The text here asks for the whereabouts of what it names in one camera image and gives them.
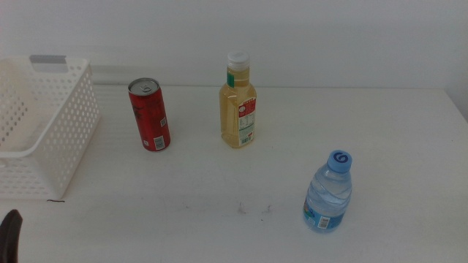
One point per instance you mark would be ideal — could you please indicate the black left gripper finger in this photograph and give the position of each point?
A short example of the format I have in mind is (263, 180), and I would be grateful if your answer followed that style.
(9, 237)

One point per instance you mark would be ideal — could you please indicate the red drink can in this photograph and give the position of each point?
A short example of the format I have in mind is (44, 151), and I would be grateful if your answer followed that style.
(150, 117)

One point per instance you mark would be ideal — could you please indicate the yellow tea bottle white cap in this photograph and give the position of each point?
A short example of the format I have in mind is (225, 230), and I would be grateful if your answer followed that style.
(234, 117)

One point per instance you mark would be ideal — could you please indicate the small water bottle blue cap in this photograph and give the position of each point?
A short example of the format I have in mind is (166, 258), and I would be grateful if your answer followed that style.
(329, 197)

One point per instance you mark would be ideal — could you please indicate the white perforated plastic basket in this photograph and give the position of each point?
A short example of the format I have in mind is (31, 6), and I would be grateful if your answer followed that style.
(73, 128)

